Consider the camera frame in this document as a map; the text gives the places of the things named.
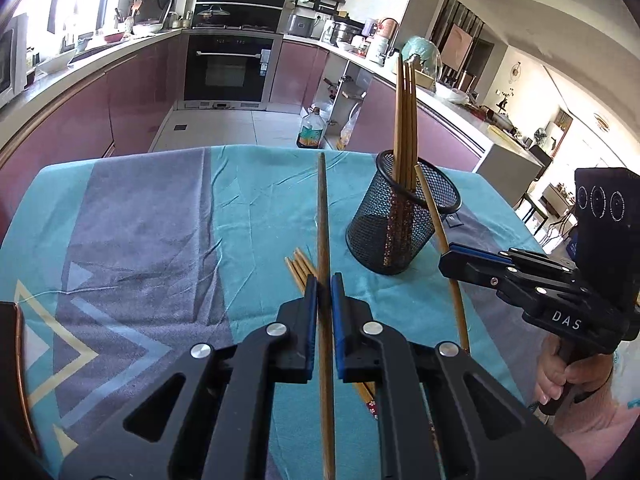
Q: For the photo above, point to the steel pressure cooker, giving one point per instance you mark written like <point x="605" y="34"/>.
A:
<point x="345" y="32"/>

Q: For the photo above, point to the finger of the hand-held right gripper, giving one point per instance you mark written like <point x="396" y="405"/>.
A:
<point x="470" y="272"/>
<point x="477" y="251"/>

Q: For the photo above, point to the pink kettle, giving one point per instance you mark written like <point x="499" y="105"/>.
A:
<point x="387" y="27"/>

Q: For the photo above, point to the bundle of wooden chopsticks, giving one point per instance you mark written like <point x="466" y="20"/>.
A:
<point x="300" y="270"/>

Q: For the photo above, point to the white microwave oven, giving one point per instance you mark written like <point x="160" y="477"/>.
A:
<point x="15" y="60"/>

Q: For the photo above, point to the white kitchen countertop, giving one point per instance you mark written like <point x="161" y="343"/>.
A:
<point x="75" y="67"/>

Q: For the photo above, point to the teal appliance in plastic bag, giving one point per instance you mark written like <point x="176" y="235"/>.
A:
<point x="425" y="52"/>

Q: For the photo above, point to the pink framed painting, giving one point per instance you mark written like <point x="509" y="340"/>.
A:
<point x="460" y="45"/>

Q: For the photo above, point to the grey rice cooker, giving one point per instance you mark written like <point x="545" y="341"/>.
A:
<point x="300" y="25"/>

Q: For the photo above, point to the black mesh utensil holder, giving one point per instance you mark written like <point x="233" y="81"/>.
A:
<point x="370" y="230"/>

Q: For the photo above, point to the pink base cabinet run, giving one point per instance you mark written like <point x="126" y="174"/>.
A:
<point x="100" y="110"/>
<point x="450" y="145"/>

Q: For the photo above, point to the person's right forearm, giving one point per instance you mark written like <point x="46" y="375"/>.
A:
<point x="600" y="425"/>

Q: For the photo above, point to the round wall clock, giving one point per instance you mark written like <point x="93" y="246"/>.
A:
<point x="515" y="72"/>

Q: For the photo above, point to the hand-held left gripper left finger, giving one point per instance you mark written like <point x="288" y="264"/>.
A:
<point x="312" y="310"/>

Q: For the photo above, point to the dark phone with copper edge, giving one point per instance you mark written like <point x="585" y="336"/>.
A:
<point x="10" y="360"/>

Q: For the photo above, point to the person's right hand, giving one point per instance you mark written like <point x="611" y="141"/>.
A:
<point x="590" y="375"/>

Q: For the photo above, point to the large cooking oil bottle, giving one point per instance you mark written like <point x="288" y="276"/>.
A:
<point x="310" y="132"/>

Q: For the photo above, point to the white bowl in plastic bag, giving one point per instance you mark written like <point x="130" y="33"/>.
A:
<point x="450" y="92"/>

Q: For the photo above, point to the teal grey tablecloth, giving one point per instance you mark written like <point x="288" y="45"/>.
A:
<point x="150" y="235"/>

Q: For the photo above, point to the black built-in oven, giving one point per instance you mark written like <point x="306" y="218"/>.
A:
<point x="225" y="70"/>

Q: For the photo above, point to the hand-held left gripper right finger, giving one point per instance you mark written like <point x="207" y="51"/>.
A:
<point x="337" y="320"/>

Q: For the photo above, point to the dark lidded cooking pot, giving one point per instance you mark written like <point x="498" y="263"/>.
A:
<point x="212" y="11"/>

